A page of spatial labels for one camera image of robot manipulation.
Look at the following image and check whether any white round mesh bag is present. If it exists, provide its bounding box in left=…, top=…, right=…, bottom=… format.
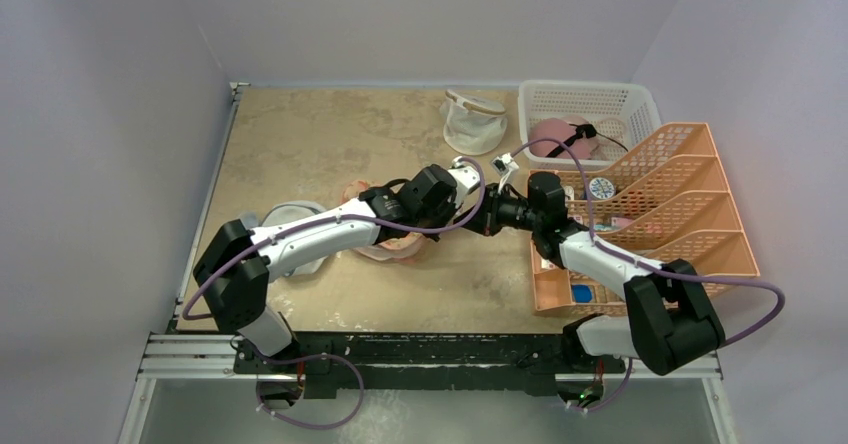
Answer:
left=237, top=201, right=331, bottom=278

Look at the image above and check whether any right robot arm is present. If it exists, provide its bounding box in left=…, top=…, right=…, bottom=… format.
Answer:
left=455, top=172, right=726, bottom=375

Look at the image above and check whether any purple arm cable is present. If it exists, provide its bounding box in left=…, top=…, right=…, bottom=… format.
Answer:
left=510, top=138, right=787, bottom=416
left=181, top=156, right=487, bottom=430

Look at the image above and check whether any orange plastic desk organizer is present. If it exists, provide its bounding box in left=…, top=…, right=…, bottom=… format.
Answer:
left=555, top=123, right=760, bottom=278

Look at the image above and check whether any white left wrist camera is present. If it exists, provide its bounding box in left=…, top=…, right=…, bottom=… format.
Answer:
left=448, top=156, right=483, bottom=201

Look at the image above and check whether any white mesh drawstring bag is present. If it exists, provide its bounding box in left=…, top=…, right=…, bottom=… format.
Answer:
left=439, top=89, right=508, bottom=156

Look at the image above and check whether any white plastic basket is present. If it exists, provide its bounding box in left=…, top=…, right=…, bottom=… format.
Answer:
left=517, top=79, right=662, bottom=171

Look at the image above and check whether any floral mesh laundry bag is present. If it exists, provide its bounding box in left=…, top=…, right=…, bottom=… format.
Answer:
left=341, top=180, right=425, bottom=262

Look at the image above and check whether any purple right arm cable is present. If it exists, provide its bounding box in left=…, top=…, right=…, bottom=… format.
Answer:
left=510, top=138, right=787, bottom=416

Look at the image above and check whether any pink bra in basket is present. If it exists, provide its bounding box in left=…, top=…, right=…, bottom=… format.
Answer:
left=529, top=116, right=599, bottom=160

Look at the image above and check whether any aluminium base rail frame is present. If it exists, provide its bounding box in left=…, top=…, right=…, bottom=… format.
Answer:
left=119, top=332, right=738, bottom=443

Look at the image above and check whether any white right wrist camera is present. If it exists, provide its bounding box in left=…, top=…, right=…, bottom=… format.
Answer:
left=491, top=152, right=520, bottom=193

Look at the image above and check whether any metal corner bracket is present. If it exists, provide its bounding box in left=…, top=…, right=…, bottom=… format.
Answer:
left=230, top=81, right=251, bottom=106

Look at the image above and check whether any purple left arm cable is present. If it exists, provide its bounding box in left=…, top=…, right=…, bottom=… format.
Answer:
left=181, top=156, right=487, bottom=430

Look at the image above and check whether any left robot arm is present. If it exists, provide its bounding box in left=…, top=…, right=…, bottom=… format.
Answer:
left=182, top=157, right=484, bottom=373

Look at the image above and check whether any blue item in organizer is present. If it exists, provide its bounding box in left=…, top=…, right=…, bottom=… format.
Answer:
left=571, top=284, right=594, bottom=304

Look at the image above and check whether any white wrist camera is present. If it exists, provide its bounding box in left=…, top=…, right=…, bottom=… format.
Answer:
left=448, top=156, right=483, bottom=201
left=491, top=152, right=520, bottom=193

